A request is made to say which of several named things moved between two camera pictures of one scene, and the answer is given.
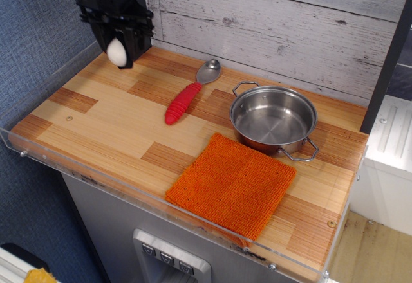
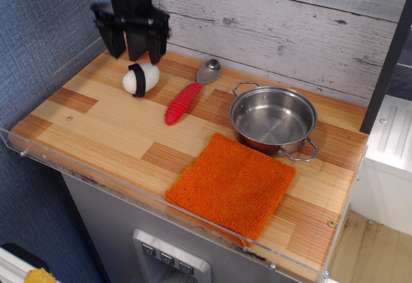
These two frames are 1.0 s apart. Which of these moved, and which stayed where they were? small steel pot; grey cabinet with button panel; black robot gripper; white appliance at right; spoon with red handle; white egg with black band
Moved: black robot gripper; white egg with black band
Stayed: spoon with red handle; white appliance at right; small steel pot; grey cabinet with button panel
